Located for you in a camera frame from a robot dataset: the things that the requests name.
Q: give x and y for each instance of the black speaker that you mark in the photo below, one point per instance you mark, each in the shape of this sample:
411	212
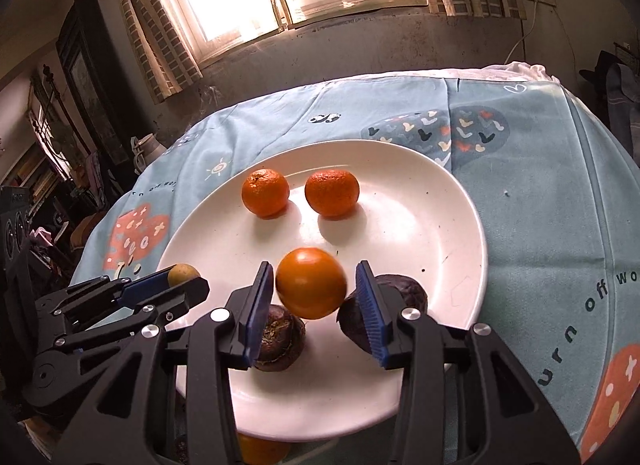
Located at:
14	220

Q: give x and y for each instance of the smooth orange tomato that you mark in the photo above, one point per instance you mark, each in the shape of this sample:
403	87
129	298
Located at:
311	283

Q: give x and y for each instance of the printed light blue tablecloth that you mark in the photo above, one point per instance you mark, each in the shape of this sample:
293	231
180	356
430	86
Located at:
540	245

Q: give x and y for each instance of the dark framed cabinet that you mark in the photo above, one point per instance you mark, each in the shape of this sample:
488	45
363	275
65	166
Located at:
90	85

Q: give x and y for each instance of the white kettle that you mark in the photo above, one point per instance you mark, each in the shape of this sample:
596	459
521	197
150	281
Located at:
149	151

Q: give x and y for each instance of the dark cloth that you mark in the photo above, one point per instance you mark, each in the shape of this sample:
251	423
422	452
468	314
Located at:
615	90

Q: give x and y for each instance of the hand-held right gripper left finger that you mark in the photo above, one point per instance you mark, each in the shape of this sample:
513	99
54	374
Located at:
257	317

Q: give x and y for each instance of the orange mandarin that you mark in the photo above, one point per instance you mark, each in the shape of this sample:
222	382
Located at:
265	193
332	193
262	451

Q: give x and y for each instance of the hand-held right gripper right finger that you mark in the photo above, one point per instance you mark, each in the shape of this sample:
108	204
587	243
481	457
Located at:
370	317

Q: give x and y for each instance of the white plate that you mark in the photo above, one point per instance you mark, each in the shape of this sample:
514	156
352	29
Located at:
400	225

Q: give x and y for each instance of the white cloth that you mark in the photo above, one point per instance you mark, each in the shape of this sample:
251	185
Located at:
505	71

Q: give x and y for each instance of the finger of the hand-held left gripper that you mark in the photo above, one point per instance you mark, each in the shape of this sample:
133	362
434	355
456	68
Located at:
175	297
145	285

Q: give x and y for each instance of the small yellow fruit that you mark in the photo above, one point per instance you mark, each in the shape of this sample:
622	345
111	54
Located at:
183	273

